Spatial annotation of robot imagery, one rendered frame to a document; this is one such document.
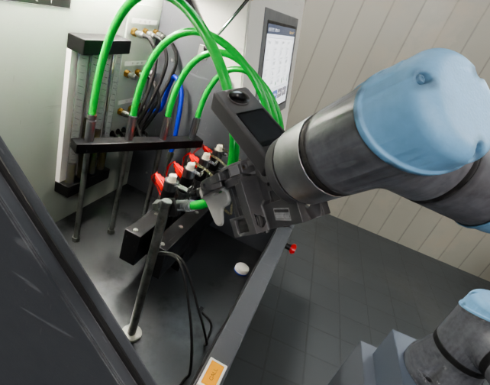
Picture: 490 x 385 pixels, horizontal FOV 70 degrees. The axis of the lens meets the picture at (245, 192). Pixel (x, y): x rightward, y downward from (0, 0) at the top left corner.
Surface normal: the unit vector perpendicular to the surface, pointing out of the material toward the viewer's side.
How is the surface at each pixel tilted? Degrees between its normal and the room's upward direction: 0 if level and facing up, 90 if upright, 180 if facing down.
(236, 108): 21
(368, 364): 0
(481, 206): 108
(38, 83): 90
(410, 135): 113
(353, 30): 90
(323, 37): 90
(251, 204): 45
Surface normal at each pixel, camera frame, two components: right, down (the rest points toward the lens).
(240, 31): -0.33, 0.36
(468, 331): -0.93, -0.18
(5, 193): 0.84, -0.32
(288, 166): -0.85, 0.18
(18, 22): 0.89, 0.43
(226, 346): 0.33, -0.83
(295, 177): -0.73, 0.47
